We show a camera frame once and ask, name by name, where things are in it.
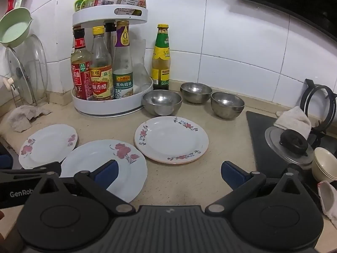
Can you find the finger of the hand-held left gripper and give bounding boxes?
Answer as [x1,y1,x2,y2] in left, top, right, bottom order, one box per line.
[0,144,13,170]
[16,161,62,178]

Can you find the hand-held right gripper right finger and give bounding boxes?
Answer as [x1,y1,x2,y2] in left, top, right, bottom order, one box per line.
[204,161,315,215]

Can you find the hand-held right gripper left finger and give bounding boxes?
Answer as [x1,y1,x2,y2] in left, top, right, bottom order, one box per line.
[24,160,135,214]

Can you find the small pink flower plate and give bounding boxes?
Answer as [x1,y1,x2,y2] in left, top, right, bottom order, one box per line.
[18,124,78,170]

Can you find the large pink flower plate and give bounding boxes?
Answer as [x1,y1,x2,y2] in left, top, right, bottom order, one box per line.
[60,140,148,203]

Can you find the steel bowl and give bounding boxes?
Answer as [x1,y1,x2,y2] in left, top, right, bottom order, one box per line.
[142,90,183,116]
[180,82,213,104]
[211,92,245,120]

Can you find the floral rim plate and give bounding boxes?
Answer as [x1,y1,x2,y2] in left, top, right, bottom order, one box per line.
[134,116,210,164]

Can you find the black glass gas stove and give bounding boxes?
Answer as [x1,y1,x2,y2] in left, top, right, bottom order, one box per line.
[246,111,337,206]

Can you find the grey dish rag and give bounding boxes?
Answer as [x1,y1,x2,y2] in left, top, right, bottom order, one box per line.
[7,105,53,133]

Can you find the white two-tier spice rack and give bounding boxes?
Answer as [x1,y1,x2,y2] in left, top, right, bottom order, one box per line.
[72,5,154,118]

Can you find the white folded towel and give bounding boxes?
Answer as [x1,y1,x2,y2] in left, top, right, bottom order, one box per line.
[274,106,312,139]

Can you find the yellow cap vinegar bottle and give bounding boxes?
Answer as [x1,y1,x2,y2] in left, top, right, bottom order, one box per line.
[90,26,114,101]

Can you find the red label soy sauce bottle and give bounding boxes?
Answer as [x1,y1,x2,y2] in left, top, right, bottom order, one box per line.
[71,26,93,100]

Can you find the cream ceramic bowl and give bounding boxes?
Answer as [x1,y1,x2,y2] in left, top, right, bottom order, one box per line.
[312,147,337,182]

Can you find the purple label sauce bottle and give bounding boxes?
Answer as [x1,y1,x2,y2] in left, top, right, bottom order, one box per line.
[113,21,134,99]

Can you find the white and pink cloth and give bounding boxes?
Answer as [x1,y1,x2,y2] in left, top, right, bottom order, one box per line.
[317,180,337,220]

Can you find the glass pot lid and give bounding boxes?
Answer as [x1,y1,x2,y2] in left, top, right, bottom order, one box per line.
[5,34,48,106]

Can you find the black burner pan support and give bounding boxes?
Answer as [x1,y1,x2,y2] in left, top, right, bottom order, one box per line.
[300,78,337,137]

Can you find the green label sauce bottle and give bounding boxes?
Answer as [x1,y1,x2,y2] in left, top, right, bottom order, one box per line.
[151,24,171,90]

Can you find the green plastic ladle pan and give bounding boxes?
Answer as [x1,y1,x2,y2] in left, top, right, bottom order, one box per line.
[0,0,33,48]

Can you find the black cap dark bottle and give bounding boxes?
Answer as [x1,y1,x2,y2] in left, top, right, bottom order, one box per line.
[104,22,116,58]

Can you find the green plastic cup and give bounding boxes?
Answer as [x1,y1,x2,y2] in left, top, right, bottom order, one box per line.
[74,0,100,12]

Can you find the wire lid rack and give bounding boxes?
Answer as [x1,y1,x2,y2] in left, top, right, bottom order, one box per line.
[12,46,49,106]

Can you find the white knob handle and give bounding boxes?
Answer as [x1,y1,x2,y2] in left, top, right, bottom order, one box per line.
[0,75,15,91]

